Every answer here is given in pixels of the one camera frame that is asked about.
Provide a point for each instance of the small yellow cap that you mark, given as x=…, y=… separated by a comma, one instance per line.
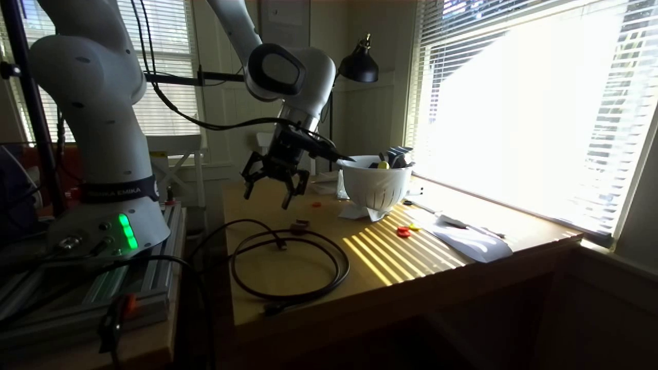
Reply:
x=414, y=226

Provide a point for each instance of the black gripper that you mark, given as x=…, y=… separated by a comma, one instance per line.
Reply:
x=290, y=154

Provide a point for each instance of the dark small box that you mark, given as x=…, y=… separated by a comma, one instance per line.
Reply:
x=402, y=157

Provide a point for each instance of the aluminium rail frame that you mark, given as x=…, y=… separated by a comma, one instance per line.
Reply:
x=83, y=301

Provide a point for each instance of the white window blinds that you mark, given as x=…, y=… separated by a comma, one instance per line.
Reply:
x=171, y=109
x=618, y=104

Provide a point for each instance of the wooden table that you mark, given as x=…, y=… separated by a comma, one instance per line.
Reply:
x=397, y=275

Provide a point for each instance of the black stand pole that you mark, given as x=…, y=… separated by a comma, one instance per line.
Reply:
x=37, y=130

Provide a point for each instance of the dark blue bulky object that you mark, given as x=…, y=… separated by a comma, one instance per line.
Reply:
x=17, y=192

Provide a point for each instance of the small red cap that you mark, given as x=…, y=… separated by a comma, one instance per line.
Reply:
x=403, y=231

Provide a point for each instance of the black boom bar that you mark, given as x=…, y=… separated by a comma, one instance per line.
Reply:
x=206, y=77

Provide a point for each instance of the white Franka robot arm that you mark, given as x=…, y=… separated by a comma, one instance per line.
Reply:
x=90, y=90

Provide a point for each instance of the white bowl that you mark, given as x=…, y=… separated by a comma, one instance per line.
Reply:
x=372, y=188

